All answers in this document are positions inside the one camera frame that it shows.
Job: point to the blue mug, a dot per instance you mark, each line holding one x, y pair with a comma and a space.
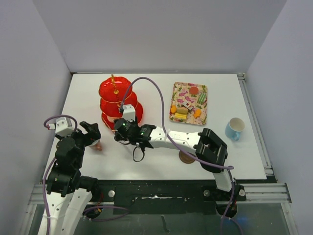
234, 128

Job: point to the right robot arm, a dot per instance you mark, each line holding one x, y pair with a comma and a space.
204, 147

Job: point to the dark wooden coaster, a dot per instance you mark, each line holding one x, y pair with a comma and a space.
185, 158

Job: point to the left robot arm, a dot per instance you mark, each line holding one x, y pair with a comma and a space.
66, 192

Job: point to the orange fish biscuit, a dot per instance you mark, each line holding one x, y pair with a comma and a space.
197, 113

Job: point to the green striped cake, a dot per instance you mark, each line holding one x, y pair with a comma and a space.
202, 98

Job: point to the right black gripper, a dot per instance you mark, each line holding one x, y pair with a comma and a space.
120, 137

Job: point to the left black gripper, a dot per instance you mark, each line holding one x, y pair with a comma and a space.
92, 135

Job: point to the yellow layered cake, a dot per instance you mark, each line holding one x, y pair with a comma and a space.
180, 116

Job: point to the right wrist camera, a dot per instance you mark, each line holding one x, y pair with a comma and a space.
128, 112

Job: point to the pink handled white cup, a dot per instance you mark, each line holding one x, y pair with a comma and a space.
96, 145

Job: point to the brown bread roll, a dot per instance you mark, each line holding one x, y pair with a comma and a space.
182, 110

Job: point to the red three-tier cake stand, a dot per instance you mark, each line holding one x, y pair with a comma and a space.
112, 91

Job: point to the black base frame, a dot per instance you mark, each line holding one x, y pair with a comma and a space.
165, 198

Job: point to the chocolate cake slice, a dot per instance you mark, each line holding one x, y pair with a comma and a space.
187, 105

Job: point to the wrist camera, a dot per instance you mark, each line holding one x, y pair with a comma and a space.
63, 126
128, 112

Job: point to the orange cookie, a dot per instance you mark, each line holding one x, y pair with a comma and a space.
173, 109

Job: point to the floral serving tray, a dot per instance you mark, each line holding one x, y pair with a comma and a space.
181, 94

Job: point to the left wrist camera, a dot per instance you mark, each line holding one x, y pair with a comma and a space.
63, 126

